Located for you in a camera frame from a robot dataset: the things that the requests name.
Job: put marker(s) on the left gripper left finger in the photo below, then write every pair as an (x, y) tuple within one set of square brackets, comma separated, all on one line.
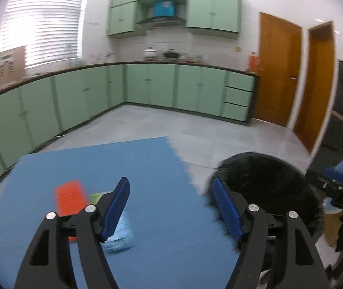
[(47, 262)]

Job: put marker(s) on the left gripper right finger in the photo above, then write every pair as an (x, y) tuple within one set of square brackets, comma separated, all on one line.
[(296, 263)]

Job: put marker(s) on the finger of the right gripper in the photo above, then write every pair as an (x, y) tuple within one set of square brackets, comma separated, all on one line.
[(324, 183), (333, 174)]

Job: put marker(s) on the orange foam net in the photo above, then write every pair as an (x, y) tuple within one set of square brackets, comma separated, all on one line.
[(70, 198)]

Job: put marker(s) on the light blue wipes pack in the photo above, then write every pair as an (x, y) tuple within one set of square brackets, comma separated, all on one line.
[(122, 239)]

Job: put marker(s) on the black trash bag bin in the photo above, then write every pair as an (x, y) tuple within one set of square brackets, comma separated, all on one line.
[(275, 186)]

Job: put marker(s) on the wooden door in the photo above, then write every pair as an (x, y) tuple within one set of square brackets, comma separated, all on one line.
[(318, 85), (279, 68)]

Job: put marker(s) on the blue table mat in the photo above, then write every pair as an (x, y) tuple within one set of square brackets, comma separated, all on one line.
[(178, 241)]

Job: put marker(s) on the orange thermos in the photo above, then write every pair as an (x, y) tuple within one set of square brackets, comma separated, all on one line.
[(253, 62)]

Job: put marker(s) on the green lower cabinets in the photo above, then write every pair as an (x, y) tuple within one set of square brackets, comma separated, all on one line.
[(36, 111)]

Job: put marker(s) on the green cabinets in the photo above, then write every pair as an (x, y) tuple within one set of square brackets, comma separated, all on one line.
[(36, 111), (220, 18)]

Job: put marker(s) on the black wok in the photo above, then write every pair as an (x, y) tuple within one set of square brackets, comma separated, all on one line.
[(171, 55)]

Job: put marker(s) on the green upper cabinets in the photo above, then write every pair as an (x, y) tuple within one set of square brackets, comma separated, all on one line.
[(220, 18)]

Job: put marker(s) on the cardboard box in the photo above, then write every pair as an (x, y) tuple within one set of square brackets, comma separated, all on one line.
[(12, 66)]

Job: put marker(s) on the white pot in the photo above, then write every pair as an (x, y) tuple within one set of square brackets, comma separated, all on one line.
[(150, 54)]

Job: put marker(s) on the range hood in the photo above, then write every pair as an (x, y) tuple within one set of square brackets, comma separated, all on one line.
[(161, 22)]

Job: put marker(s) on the blue box on hood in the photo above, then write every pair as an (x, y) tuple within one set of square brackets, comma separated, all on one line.
[(165, 8)]

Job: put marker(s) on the window blinds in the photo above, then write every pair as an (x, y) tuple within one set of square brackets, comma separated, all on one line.
[(48, 30)]

